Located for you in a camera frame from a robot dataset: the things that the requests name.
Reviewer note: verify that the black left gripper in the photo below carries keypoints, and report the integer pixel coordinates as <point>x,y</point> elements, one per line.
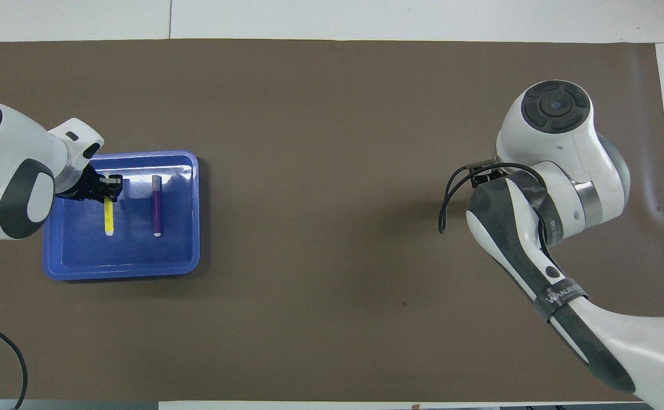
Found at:
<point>90,188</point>

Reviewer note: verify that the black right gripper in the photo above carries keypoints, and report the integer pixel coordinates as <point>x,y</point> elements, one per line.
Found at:
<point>488,176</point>

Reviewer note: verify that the yellow pen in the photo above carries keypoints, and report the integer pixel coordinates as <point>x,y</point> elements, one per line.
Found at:
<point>109,219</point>

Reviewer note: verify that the purple pen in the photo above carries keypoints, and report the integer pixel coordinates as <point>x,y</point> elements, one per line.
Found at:
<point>157,205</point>

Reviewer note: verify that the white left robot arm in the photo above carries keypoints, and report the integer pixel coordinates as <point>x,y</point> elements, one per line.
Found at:
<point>1,171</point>

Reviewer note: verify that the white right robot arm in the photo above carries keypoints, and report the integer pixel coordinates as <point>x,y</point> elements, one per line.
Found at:
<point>565,154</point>

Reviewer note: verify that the blue plastic tray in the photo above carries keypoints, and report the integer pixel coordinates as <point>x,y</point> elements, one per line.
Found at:
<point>132,256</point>

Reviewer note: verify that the brown table mat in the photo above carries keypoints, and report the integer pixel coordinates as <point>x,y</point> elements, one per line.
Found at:
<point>332,313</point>

